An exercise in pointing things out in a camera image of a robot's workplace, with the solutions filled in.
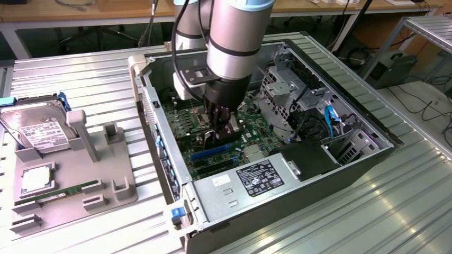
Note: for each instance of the metal slat table frame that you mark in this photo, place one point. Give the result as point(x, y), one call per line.
point(431, 29)

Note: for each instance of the blue expansion slot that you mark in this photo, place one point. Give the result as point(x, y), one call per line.
point(207, 154)

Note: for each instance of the black box on floor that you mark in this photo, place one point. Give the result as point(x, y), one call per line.
point(395, 68)

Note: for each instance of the wooden desk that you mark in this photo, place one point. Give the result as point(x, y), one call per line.
point(106, 10)

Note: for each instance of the open black PC case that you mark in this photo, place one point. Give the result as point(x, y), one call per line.
point(318, 201)

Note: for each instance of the green RAM stick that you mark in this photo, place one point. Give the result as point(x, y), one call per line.
point(71, 191)

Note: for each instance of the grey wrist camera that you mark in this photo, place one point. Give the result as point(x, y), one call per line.
point(186, 87)

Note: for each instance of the blue case latch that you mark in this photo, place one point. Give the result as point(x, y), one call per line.
point(177, 213)

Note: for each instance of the silver chipset heatsink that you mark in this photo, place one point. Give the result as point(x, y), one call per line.
point(254, 154)

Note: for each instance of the green motherboard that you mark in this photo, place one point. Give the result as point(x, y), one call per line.
point(254, 124)

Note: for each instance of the black RAM slot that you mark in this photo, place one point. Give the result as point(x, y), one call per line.
point(182, 103)

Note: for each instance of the grey power supply unit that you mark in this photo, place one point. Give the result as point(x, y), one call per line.
point(219, 201)

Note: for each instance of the grey parts rack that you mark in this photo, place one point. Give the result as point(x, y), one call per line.
point(71, 185)

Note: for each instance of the metal disk bay cage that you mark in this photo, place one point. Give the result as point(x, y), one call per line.
point(279, 92)

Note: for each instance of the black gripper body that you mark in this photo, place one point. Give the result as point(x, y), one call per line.
point(227, 92)

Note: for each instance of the silver CPU chip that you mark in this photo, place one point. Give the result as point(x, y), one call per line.
point(37, 180)

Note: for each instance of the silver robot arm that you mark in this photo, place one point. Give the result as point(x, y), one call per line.
point(233, 47)

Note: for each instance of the silver hard disk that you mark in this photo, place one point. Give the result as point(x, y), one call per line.
point(39, 124)

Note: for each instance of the blue disk caddy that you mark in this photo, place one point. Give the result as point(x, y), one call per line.
point(63, 99)

